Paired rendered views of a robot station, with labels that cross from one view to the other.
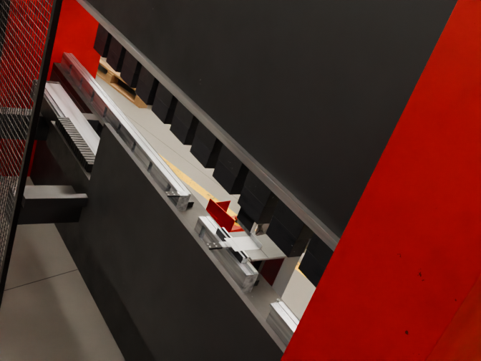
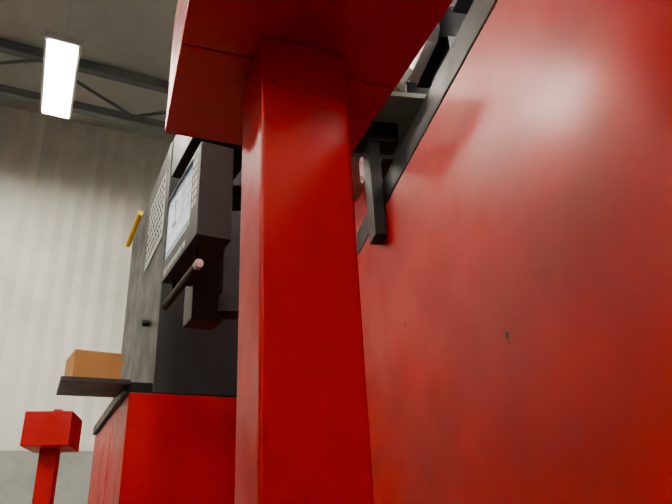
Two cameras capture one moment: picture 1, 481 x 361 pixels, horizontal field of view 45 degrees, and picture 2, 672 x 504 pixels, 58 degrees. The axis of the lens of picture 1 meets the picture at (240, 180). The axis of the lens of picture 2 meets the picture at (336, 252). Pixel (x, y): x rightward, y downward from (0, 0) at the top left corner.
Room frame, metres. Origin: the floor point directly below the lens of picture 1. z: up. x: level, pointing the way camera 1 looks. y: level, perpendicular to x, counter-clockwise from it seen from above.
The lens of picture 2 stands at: (2.88, 0.18, 0.36)
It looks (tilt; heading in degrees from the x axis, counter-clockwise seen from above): 25 degrees up; 210
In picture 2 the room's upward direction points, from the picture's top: 3 degrees counter-clockwise
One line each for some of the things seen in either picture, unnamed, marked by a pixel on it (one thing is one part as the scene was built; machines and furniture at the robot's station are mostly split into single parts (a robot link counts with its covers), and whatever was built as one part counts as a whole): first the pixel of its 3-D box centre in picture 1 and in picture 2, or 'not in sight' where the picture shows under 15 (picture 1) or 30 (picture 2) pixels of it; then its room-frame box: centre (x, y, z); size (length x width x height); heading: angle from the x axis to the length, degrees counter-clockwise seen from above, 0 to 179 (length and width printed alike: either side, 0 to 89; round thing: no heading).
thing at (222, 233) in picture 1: (232, 244); not in sight; (2.00, -0.06, 0.98); 0.20 x 0.03 x 0.03; 42
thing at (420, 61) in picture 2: (263, 195); (433, 32); (1.97, -0.10, 1.26); 0.15 x 0.09 x 0.17; 42
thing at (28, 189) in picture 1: (84, 203); not in sight; (2.17, 0.61, 0.81); 0.64 x 0.08 x 0.14; 132
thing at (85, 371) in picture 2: not in sight; (94, 374); (1.10, -2.13, 1.05); 0.30 x 0.28 x 0.14; 57
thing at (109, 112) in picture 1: (114, 118); not in sight; (2.92, 0.77, 0.92); 1.68 x 0.06 x 0.10; 42
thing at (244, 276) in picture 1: (223, 253); not in sight; (2.02, -0.04, 0.92); 0.39 x 0.06 x 0.10; 42
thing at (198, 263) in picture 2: not in sight; (181, 279); (1.42, -1.31, 1.20); 0.45 x 0.03 x 0.08; 59
